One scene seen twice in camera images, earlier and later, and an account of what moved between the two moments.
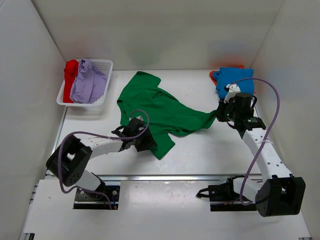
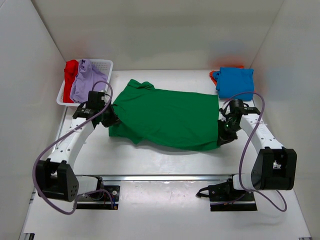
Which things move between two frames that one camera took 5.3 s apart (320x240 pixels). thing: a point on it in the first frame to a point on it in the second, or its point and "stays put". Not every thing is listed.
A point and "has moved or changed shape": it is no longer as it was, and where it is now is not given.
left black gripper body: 138,143 to 110,116
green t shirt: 169,117 has moved or changed shape
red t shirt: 71,68 stays put
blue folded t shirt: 229,75 stays put
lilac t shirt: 89,84 stays put
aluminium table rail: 177,177 stays put
